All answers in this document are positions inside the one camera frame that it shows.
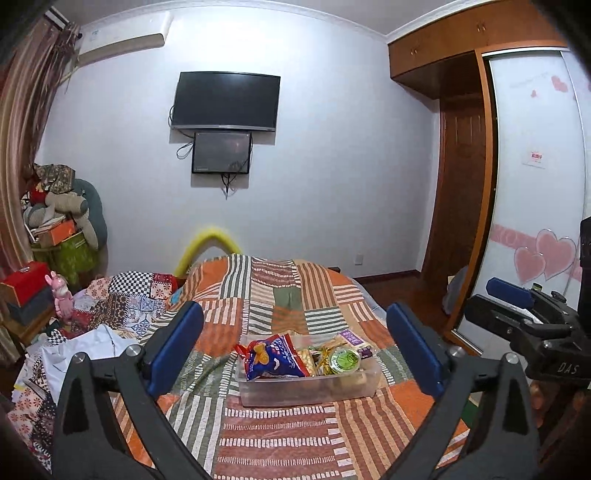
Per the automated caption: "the small black wall monitor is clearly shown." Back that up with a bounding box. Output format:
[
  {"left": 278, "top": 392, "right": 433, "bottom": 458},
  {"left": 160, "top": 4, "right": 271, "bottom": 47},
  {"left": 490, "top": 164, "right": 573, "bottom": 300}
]
[{"left": 191, "top": 131, "right": 254, "bottom": 175}]

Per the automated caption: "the striped patchwork blanket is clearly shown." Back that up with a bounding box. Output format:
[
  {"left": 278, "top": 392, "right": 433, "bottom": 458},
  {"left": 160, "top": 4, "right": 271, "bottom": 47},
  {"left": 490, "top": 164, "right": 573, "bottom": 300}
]
[{"left": 111, "top": 254, "right": 472, "bottom": 480}]

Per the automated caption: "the clear plastic container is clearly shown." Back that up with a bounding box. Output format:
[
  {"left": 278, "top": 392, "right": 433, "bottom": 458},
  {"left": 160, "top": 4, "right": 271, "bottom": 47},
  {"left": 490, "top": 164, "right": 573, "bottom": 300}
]
[{"left": 235, "top": 331, "right": 382, "bottom": 408}]

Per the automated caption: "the purple snack packet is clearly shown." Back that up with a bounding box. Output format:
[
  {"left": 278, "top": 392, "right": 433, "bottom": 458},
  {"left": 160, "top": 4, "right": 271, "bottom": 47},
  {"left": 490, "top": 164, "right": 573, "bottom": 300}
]
[{"left": 336, "top": 329, "right": 372, "bottom": 358}]

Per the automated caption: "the orange box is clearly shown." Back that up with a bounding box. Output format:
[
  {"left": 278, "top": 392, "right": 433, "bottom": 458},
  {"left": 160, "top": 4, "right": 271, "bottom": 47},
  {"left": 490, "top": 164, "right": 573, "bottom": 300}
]
[{"left": 36, "top": 219, "right": 77, "bottom": 247}]

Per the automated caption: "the wooden wardrobe with sliding door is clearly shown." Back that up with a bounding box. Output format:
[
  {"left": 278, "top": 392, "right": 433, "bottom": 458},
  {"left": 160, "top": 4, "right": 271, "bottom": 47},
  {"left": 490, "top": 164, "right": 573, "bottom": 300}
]
[{"left": 388, "top": 7, "right": 591, "bottom": 361}]

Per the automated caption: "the grey hanging garment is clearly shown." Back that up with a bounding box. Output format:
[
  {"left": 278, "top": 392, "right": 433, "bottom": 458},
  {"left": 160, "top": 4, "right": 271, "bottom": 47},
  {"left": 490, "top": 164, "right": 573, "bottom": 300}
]
[{"left": 442, "top": 265, "right": 469, "bottom": 317}]

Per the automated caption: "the brown patterned cloth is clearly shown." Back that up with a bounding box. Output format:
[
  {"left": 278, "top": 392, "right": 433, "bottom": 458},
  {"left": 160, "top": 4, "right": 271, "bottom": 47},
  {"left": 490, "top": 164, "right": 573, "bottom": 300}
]
[{"left": 34, "top": 162, "right": 77, "bottom": 195}]

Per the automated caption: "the blue red snack bag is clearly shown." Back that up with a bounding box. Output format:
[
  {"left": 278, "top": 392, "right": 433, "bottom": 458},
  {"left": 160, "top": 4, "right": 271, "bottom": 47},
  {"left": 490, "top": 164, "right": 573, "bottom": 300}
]
[{"left": 236, "top": 333, "right": 311, "bottom": 382}]

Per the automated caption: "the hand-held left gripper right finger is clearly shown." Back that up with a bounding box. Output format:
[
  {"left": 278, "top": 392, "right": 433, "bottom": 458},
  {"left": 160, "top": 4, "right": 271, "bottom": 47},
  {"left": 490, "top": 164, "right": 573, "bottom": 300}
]
[{"left": 385, "top": 303, "right": 541, "bottom": 480}]

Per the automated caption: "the gold snack packet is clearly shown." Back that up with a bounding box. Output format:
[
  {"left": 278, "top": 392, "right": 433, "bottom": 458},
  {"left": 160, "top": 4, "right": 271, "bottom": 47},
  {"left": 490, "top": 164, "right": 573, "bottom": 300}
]
[{"left": 298, "top": 344, "right": 335, "bottom": 377}]

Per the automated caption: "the white air conditioner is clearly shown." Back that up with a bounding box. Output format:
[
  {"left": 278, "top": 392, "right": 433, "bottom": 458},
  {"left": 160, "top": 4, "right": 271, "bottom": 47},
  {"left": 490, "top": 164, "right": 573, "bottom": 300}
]
[{"left": 76, "top": 13, "right": 174, "bottom": 65}]

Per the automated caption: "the pink plush toy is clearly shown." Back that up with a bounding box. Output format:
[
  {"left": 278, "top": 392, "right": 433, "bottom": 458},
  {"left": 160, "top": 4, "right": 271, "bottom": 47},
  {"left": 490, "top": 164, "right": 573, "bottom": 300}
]
[{"left": 45, "top": 271, "right": 75, "bottom": 319}]

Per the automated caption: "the yellow foam tube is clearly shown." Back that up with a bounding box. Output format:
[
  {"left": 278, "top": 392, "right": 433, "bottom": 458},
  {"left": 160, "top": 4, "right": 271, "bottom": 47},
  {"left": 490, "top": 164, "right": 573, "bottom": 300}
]
[{"left": 174, "top": 226, "right": 243, "bottom": 278}]

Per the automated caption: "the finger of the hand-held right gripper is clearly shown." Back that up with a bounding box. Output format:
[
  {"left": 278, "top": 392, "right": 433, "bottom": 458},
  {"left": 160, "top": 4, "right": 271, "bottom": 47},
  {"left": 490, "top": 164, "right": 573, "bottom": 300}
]
[
  {"left": 464, "top": 294, "right": 546, "bottom": 344},
  {"left": 486, "top": 277, "right": 568, "bottom": 315}
]

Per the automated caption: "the white cloth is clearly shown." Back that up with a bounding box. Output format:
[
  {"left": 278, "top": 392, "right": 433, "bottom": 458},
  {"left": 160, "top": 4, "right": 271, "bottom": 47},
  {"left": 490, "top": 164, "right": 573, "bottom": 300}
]
[{"left": 39, "top": 323, "right": 144, "bottom": 402}]

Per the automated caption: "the green jelly cup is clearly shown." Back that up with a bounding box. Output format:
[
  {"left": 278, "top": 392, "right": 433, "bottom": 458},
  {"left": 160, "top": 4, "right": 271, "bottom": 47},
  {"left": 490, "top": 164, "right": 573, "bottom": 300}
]
[{"left": 329, "top": 347, "right": 363, "bottom": 373}]

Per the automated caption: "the wooden door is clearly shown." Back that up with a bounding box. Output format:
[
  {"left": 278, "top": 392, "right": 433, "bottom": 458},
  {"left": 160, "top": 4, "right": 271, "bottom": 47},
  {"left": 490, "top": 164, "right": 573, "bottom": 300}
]
[{"left": 422, "top": 92, "right": 488, "bottom": 278}]

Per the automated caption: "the checkered patchwork quilt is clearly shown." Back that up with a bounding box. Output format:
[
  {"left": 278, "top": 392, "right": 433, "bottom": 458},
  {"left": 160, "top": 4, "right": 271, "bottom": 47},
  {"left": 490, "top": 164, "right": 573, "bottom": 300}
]
[{"left": 9, "top": 271, "right": 185, "bottom": 462}]

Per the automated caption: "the pale bread slice packet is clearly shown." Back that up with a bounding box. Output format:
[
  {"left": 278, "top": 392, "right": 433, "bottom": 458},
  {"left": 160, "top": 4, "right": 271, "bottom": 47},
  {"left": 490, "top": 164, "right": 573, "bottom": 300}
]
[{"left": 339, "top": 369, "right": 370, "bottom": 391}]

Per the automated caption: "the green patterned box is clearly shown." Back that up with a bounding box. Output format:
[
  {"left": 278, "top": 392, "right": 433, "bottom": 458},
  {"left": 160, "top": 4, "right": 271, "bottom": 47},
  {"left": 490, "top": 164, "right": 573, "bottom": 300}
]
[{"left": 32, "top": 231, "right": 100, "bottom": 284}]

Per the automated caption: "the grey plush toy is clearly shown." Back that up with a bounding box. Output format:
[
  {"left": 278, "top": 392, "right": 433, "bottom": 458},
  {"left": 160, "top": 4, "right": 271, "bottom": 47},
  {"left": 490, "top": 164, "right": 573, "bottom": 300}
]
[{"left": 23, "top": 189, "right": 88, "bottom": 227}]

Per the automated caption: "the red box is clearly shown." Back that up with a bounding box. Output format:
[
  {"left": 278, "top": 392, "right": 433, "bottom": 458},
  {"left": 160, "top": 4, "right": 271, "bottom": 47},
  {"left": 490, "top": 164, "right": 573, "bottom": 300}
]
[{"left": 0, "top": 261, "right": 51, "bottom": 305}]

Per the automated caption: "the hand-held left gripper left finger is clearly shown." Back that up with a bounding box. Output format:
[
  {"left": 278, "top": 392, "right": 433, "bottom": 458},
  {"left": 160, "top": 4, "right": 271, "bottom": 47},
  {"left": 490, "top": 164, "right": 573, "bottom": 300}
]
[{"left": 51, "top": 301, "right": 213, "bottom": 480}]

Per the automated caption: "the black wall television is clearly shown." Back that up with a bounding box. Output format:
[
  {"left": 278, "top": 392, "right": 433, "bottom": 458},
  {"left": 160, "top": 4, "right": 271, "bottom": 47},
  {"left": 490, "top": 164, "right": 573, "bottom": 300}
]
[{"left": 170, "top": 71, "right": 281, "bottom": 133}]

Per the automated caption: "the person's right hand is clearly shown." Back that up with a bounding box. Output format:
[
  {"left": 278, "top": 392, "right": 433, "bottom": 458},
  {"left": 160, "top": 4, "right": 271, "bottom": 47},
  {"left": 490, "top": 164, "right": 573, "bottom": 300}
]
[{"left": 530, "top": 381, "right": 561, "bottom": 416}]

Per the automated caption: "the dark grey box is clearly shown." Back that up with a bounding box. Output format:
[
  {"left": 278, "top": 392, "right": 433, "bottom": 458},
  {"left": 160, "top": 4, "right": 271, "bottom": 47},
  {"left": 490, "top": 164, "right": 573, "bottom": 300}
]
[{"left": 9, "top": 286, "right": 56, "bottom": 326}]

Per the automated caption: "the grey long pillow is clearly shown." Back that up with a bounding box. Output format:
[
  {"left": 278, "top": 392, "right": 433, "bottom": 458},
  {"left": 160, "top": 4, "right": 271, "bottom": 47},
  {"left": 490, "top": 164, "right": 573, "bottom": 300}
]
[{"left": 71, "top": 179, "right": 108, "bottom": 252}]

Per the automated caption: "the striped brown curtain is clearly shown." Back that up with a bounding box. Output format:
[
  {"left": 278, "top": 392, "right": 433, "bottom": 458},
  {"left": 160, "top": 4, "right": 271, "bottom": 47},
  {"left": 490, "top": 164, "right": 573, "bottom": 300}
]
[{"left": 0, "top": 18, "right": 81, "bottom": 278}]

